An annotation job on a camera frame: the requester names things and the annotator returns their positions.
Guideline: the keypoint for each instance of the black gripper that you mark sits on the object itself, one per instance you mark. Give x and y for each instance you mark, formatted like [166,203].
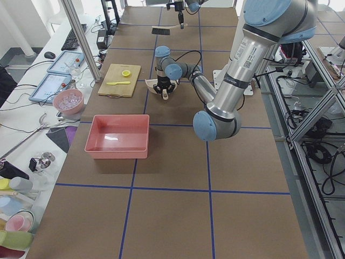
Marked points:
[179,6]
[163,80]

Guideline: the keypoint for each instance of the beige plastic dustpan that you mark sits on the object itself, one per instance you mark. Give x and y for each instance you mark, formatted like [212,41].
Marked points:
[150,83]

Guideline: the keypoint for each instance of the beige hand brush black bristles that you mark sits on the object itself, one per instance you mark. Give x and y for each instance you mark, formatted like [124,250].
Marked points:
[166,30]

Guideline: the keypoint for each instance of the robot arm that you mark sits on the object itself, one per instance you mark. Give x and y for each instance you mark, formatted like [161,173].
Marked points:
[265,23]
[193,6]

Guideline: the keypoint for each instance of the pink plastic bin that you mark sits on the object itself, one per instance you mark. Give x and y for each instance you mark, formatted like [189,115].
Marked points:
[118,136]

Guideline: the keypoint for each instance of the yellow plastic knife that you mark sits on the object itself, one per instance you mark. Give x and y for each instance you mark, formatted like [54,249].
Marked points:
[119,83]

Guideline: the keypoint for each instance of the yellow lemon slices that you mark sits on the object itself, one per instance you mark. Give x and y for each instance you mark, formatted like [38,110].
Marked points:
[126,73]

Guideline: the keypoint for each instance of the bamboo cutting board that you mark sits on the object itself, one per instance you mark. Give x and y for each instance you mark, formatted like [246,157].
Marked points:
[120,80]

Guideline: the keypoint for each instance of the black power adapter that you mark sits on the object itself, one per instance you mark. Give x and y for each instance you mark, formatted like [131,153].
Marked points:
[102,39]

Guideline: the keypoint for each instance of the pink bowl with ice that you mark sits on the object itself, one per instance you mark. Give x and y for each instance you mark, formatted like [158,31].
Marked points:
[69,101]

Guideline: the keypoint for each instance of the blue tablet upper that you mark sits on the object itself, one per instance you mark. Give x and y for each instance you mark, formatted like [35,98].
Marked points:
[64,61]

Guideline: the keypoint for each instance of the blue tablet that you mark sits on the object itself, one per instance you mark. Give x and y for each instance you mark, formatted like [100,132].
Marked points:
[49,87]
[64,61]

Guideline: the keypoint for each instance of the black keyboard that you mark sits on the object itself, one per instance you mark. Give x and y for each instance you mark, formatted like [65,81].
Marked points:
[71,42]

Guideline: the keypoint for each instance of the purple cloth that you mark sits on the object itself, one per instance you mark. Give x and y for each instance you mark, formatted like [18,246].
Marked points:
[70,133]

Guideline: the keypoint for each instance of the blue tablet lower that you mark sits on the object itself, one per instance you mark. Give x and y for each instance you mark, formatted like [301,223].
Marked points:
[49,87]

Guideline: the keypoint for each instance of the grey cloth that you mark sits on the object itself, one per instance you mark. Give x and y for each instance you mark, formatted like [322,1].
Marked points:
[58,136]

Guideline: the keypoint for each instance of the black computer mouse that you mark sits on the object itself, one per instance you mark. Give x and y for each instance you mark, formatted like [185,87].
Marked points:
[49,55]

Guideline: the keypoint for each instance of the grey cup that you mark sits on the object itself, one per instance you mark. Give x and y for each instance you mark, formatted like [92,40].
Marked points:
[20,184]

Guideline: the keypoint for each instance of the light blue cup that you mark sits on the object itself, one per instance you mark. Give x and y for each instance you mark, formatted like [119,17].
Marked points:
[9,205]

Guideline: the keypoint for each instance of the pink cup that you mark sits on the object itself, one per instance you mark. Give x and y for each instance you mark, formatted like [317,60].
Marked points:
[21,221]

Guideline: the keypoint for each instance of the green container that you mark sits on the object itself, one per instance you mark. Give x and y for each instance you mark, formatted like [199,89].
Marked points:
[16,240]

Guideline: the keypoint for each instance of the aluminium frame post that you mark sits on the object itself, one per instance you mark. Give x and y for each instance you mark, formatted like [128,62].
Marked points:
[80,35]

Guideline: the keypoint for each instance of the aluminium frame rail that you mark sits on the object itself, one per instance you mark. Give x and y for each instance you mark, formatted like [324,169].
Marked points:
[308,85]

